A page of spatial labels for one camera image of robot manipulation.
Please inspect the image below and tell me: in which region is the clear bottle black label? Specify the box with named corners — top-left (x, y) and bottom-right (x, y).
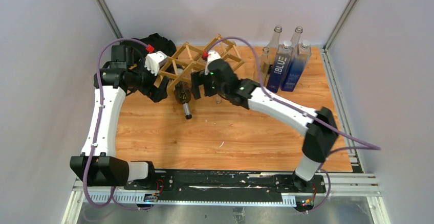
top-left (290, 26), bottom-right (303, 48)

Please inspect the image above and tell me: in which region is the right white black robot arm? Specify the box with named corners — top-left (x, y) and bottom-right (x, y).
top-left (191, 59), bottom-right (338, 192)

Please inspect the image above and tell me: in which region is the aluminium frame rail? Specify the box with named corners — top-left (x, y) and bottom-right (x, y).
top-left (62, 169), bottom-right (390, 223)

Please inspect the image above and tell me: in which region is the dark green wine bottle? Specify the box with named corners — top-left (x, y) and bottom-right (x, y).
top-left (173, 81), bottom-right (192, 120)

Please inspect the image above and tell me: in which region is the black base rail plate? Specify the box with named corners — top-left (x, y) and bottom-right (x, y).
top-left (124, 169), bottom-right (327, 203)

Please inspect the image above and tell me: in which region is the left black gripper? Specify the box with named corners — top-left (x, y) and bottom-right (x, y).
top-left (128, 58), bottom-right (168, 102)

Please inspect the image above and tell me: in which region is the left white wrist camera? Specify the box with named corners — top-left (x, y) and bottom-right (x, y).
top-left (144, 51), bottom-right (167, 76)

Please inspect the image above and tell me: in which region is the black cloth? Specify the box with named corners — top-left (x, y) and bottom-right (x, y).
top-left (139, 33), bottom-right (177, 57)

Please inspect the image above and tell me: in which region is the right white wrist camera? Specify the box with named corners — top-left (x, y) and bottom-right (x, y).
top-left (204, 50), bottom-right (221, 75)

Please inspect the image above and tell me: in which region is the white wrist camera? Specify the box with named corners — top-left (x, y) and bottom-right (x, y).
top-left (204, 50), bottom-right (221, 75)
top-left (144, 51), bottom-right (167, 76)

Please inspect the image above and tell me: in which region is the wooden wine rack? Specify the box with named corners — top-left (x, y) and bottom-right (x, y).
top-left (159, 34), bottom-right (245, 92)

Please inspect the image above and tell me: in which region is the blue bottle silver cap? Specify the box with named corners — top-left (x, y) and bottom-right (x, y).
top-left (281, 39), bottom-right (312, 92)

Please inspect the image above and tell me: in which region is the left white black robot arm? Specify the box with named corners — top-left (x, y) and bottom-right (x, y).
top-left (70, 44), bottom-right (168, 190)

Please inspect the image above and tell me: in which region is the blue bottle cork stopper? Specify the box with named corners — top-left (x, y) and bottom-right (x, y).
top-left (266, 40), bottom-right (293, 93)

